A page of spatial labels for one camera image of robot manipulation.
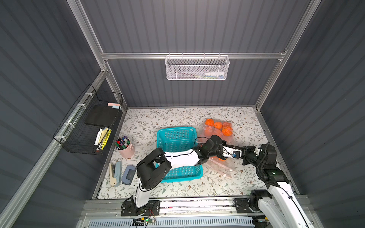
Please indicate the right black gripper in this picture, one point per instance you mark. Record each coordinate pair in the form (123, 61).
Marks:
(245, 155)

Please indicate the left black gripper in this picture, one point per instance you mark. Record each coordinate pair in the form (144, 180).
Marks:
(223, 148)

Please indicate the orange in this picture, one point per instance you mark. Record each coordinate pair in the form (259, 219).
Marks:
(210, 122)
(221, 158)

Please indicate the clear zip-top bag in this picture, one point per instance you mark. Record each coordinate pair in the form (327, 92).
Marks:
(208, 131)
(225, 168)

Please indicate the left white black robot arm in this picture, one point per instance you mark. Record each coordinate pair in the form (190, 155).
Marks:
(155, 166)

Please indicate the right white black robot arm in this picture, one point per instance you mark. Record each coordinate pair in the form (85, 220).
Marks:
(278, 201)

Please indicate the orange bag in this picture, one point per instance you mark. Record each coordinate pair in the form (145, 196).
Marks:
(227, 130)
(218, 125)

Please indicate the teal plastic basket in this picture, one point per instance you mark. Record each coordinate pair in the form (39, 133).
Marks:
(179, 142)

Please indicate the white pen in mesh basket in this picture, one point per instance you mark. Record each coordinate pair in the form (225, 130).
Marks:
(216, 74)

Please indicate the pink pen cup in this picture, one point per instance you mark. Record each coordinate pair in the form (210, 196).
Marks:
(125, 147)

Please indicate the green led circuit board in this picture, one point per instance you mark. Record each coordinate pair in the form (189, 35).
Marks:
(143, 222)

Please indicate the yellow marker in basket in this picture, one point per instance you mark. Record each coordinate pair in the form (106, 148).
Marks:
(105, 134)

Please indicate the black notebook in basket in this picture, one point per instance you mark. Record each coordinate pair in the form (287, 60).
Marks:
(102, 116)

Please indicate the white marker in basket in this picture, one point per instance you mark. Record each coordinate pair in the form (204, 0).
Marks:
(98, 138)

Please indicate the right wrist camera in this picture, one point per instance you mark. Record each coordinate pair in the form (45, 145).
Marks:
(234, 153)

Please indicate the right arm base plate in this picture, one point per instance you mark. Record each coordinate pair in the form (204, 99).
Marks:
(244, 205)

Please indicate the aluminium linear rail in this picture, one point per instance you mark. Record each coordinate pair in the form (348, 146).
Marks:
(176, 207)

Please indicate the white wire mesh basket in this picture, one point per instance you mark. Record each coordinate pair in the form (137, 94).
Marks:
(192, 68)

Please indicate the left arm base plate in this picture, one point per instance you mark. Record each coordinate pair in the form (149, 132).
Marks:
(129, 209)

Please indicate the black wire wall basket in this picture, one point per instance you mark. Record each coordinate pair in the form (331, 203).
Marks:
(90, 125)

